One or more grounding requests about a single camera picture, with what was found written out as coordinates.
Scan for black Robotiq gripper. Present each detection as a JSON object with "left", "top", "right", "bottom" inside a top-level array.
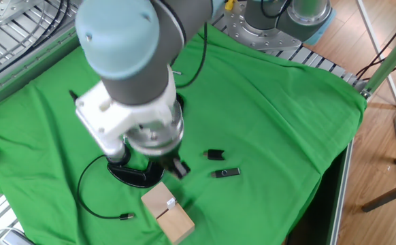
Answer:
[{"left": 149, "top": 146, "right": 192, "bottom": 180}]

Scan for short black USB dongle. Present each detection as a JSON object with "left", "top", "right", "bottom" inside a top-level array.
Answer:
[{"left": 203, "top": 148, "right": 226, "bottom": 161}]

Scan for black silver swivel USB drive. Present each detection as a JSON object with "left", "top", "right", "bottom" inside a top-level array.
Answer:
[{"left": 210, "top": 167, "right": 242, "bottom": 179}]

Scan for light wooden block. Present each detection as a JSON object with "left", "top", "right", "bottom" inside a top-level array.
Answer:
[
  {"left": 156, "top": 203, "right": 197, "bottom": 245},
  {"left": 140, "top": 182, "right": 178, "bottom": 218}
]

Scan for black C-clamp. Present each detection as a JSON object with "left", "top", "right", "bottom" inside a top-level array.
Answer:
[{"left": 106, "top": 69, "right": 185, "bottom": 189}]

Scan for green cloth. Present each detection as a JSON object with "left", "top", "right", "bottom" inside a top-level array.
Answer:
[{"left": 0, "top": 23, "right": 368, "bottom": 245}]

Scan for silver flat device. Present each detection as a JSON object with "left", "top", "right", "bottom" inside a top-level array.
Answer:
[{"left": 0, "top": 227, "right": 35, "bottom": 245}]

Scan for white pole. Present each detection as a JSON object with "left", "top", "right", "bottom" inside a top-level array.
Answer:
[{"left": 356, "top": 0, "right": 396, "bottom": 110}]

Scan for silver perforated metal plate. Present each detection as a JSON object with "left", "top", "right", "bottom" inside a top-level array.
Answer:
[{"left": 0, "top": 0, "right": 41, "bottom": 27}]

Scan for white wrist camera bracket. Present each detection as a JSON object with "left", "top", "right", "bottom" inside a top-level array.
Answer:
[{"left": 74, "top": 66, "right": 185, "bottom": 164}]

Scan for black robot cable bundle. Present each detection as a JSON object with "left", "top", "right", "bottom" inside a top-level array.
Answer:
[{"left": 176, "top": 22, "right": 208, "bottom": 89}]

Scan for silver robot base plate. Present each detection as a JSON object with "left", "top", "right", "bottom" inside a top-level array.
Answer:
[{"left": 218, "top": 0, "right": 303, "bottom": 52}]

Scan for green frame post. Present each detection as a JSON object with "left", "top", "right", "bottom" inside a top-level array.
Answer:
[{"left": 364, "top": 30, "right": 396, "bottom": 95}]

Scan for thin dark floor cables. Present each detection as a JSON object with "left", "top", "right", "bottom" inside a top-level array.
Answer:
[{"left": 356, "top": 10, "right": 396, "bottom": 82}]

